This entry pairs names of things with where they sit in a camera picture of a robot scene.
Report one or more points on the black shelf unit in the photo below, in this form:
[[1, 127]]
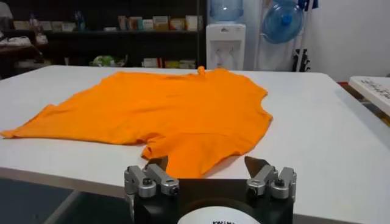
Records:
[[91, 45]]

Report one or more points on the white green box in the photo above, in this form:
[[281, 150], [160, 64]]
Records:
[[57, 26], [20, 25], [45, 25]]

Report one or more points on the orange t-shirt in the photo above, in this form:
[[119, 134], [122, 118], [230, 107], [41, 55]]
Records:
[[167, 106]]

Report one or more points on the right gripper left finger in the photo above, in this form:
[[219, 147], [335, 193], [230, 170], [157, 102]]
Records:
[[149, 182]]

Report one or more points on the labelled blue water jug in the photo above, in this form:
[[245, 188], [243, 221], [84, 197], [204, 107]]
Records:
[[225, 10]]

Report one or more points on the white water dispenser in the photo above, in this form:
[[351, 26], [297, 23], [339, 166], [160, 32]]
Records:
[[225, 45]]

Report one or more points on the tall white red box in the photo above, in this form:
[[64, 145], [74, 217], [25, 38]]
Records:
[[122, 23]]

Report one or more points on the small white side table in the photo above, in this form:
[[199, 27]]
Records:
[[371, 95]]

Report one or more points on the white blue box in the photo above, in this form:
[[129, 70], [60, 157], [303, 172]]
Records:
[[147, 25]]

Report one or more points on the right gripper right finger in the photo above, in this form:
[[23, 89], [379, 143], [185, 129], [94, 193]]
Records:
[[268, 182]]

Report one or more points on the white orange box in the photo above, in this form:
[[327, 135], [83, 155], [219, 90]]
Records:
[[187, 64], [135, 23]]

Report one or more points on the bowl of green fruit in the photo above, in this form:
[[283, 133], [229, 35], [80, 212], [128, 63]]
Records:
[[106, 61]]

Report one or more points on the large white table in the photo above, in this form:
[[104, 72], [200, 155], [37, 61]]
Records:
[[320, 137]]

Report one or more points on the black tripod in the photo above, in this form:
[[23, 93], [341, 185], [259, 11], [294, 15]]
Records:
[[301, 61]]

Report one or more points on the yellow white box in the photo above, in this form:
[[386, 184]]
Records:
[[160, 23]]

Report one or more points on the flat white box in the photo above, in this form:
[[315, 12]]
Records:
[[110, 29]]

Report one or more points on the clear bottle purple contents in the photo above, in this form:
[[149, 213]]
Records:
[[33, 22]]

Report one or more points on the green yellow box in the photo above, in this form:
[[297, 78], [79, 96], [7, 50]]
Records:
[[172, 64]]

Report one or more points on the dark wooden desk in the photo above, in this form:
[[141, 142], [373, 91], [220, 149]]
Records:
[[18, 51]]

